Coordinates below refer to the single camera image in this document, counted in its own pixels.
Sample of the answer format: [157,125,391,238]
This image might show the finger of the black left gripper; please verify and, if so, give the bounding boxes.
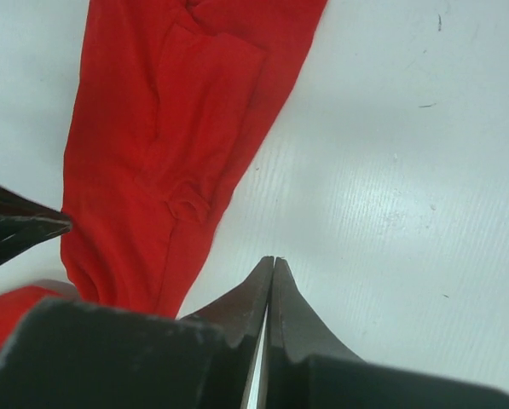
[0,186,72,266]

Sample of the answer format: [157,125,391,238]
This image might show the red t shirt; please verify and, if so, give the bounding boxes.
[0,0,330,359]

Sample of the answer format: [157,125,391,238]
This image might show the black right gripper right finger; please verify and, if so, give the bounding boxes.
[257,258,509,408]

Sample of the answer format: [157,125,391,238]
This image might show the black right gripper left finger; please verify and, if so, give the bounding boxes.
[0,256,275,408]

